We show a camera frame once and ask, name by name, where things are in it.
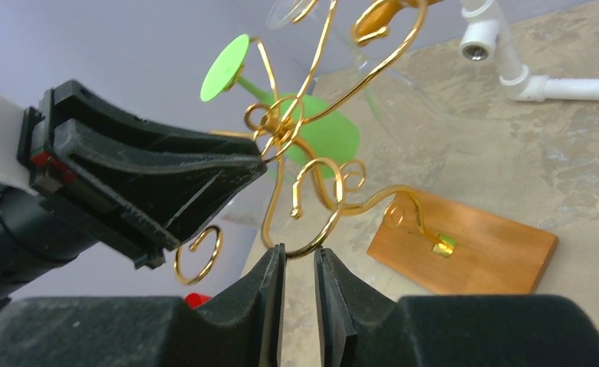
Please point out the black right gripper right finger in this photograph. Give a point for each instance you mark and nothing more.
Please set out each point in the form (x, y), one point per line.
(359, 326)

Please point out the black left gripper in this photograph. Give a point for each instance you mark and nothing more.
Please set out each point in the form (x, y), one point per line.
(134, 184)

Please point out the red plastic goblet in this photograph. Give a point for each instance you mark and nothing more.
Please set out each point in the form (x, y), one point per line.
(195, 300)

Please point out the white PVC pipe frame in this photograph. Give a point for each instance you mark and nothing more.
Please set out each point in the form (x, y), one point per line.
(488, 38)

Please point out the yellow faucet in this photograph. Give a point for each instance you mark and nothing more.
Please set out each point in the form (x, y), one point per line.
(374, 22)

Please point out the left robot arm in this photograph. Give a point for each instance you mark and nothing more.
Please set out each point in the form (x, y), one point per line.
(32, 241)

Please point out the clear wine glass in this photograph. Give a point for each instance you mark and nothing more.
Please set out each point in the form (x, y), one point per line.
(299, 24)

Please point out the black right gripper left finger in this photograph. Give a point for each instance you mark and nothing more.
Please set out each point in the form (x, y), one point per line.
(241, 326)

